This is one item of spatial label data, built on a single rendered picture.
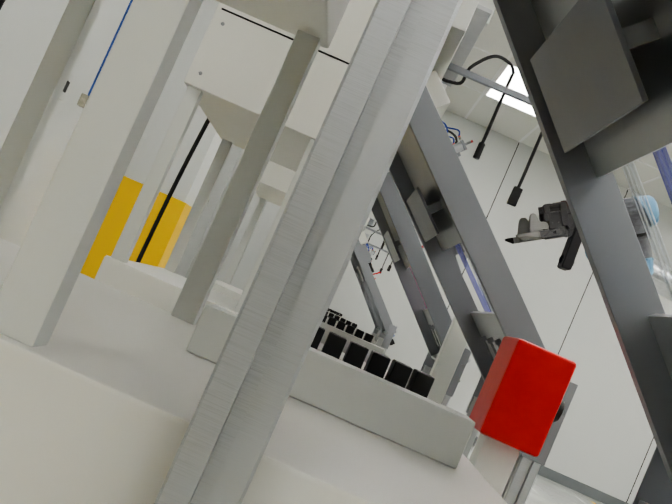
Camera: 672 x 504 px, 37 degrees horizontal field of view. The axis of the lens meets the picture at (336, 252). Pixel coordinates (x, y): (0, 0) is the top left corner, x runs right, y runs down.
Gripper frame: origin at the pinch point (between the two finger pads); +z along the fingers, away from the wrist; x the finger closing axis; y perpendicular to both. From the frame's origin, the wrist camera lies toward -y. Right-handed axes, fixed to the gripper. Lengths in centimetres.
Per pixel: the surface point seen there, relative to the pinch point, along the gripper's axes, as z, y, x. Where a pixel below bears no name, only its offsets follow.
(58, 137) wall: 156, 87, -220
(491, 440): 23, -33, 78
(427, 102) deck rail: 19, 29, 38
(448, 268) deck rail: 11.9, -3.6, -30.0
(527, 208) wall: -168, 57, -771
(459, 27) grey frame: 11, 42, 42
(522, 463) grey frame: 13, -44, 42
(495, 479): 23, -39, 78
